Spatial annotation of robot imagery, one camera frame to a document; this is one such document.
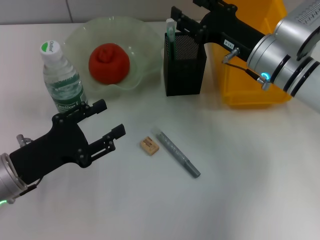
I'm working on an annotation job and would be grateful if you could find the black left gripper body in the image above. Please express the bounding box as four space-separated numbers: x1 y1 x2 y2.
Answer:
9 112 95 185

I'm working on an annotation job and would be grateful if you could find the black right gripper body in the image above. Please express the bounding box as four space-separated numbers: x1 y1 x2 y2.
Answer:
199 6 266 61

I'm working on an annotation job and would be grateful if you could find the green utility knife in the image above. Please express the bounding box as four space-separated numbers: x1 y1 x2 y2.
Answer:
166 18 177 61

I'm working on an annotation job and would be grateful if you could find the tan eraser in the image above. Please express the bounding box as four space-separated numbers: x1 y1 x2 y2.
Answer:
138 136 160 157

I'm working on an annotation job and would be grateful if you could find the clear green-label water bottle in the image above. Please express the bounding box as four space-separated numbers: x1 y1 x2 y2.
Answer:
39 41 89 115

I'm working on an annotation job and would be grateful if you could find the orange fruit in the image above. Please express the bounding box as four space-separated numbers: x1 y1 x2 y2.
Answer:
88 43 131 85

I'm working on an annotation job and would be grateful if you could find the grey marker pen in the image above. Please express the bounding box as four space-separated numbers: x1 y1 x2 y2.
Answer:
149 127 202 180

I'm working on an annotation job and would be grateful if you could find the black mesh pen holder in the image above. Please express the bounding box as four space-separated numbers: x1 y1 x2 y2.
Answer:
163 30 208 97

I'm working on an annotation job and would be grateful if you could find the pale green wavy fruit plate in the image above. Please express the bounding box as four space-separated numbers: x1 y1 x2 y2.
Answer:
62 15 163 97

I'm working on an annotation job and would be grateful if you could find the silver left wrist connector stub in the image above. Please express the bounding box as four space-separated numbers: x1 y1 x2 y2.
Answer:
16 134 32 147

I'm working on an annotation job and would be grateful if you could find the yellow plastic bin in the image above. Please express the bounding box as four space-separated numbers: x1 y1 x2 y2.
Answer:
211 0 300 109

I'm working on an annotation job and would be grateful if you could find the right wrist cable with connector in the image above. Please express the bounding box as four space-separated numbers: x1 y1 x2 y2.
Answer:
222 47 273 91

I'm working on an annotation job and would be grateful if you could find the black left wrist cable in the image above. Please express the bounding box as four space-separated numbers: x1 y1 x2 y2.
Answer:
18 177 41 198

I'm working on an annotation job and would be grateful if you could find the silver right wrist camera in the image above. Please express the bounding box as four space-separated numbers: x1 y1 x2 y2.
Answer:
274 0 320 62

